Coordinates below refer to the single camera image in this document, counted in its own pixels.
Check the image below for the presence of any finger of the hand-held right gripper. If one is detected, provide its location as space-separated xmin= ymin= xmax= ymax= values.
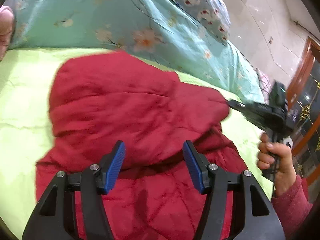
xmin=226 ymin=99 xmax=260 ymax=120

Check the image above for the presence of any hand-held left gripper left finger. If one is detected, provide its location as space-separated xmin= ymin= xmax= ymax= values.
xmin=21 ymin=140 xmax=126 ymax=240

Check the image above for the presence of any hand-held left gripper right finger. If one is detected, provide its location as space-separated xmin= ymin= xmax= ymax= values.
xmin=182 ymin=140 xmax=287 ymax=240

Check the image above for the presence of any red quilted garment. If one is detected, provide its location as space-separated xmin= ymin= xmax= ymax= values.
xmin=35 ymin=51 xmax=250 ymax=240

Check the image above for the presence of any person's right hand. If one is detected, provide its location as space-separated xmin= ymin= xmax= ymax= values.
xmin=257 ymin=134 xmax=297 ymax=198

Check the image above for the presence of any pink patterned pillow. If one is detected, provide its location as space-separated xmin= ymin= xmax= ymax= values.
xmin=256 ymin=67 xmax=272 ymax=100

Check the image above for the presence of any brown wooden door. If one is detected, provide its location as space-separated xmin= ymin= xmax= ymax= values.
xmin=285 ymin=36 xmax=320 ymax=203

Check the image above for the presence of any dark metal rod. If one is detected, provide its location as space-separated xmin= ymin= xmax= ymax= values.
xmin=292 ymin=19 xmax=320 ymax=44

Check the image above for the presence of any blue bear-print pillow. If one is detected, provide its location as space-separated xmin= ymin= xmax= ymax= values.
xmin=147 ymin=0 xmax=232 ymax=46

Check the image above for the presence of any light green blanket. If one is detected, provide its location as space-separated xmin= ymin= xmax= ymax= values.
xmin=0 ymin=47 xmax=275 ymax=240

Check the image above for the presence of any teal floral quilt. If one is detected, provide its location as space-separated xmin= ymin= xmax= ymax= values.
xmin=9 ymin=0 xmax=265 ymax=104

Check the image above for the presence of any pink quilt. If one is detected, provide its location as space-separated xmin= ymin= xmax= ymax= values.
xmin=0 ymin=6 xmax=16 ymax=60

